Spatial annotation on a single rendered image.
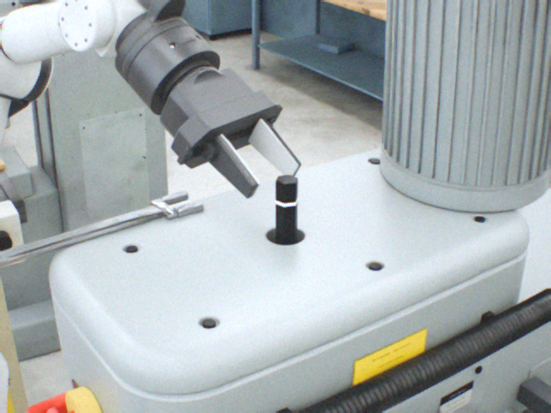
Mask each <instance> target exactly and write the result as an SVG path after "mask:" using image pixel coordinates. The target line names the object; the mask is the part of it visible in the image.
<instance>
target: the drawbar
mask: <svg viewBox="0 0 551 413"><path fill-rule="evenodd" d="M297 198H298V178H296V176H292V175H283V176H278V177H277V179H276V181H275V201H278V202H281V203H283V204H288V203H295V202H296V201H297ZM297 215H298V201H297V203H296V206H281V205H277V204H275V243H276V244H281V245H282V246H291V244H296V243H297Z"/></svg>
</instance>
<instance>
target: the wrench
mask: <svg viewBox="0 0 551 413"><path fill-rule="evenodd" d="M188 198H189V193H188V192H186V191H185V190H184V191H181V192H177V193H174V194H168V195H166V196H162V197H160V198H158V199H157V200H152V201H151V205H150V206H147V207H144V208H140V209H138V210H134V211H131V212H129V213H126V214H123V215H120V216H117V217H113V218H111V219H105V220H103V221H99V222H96V223H93V224H90V225H85V226H81V227H78V228H76V229H72V230H70V231H65V232H61V233H59V234H55V235H53V236H50V237H45V238H42V239H40V240H36V241H33V242H30V243H26V244H23V245H20V246H17V247H15V248H11V249H9V250H4V251H2V252H1V251H0V268H1V267H4V266H7V265H10V264H12V263H15V262H19V261H23V260H25V259H28V258H31V257H33V256H38V255H41V254H44V253H47V252H48V253H49V252H52V251H55V250H59V249H63V248H65V247H68V246H72V245H74V244H77V243H82V242H84V241H88V240H91V239H93V238H97V237H101V236H105V235H108V234H110V233H114V232H117V231H122V230H125V228H128V227H131V226H134V225H139V224H142V223H145V222H148V221H151V220H154V219H160V218H162V217H163V216H164V217H165V218H166V219H168V220H171V219H175V218H182V217H185V216H188V215H191V214H194V213H199V212H200V211H203V210H204V207H203V204H202V203H201V202H199V201H197V202H192V203H189V204H187V205H183V206H178V207H174V208H172V207H170V206H171V205H174V204H177V203H181V202H184V201H187V200H188Z"/></svg>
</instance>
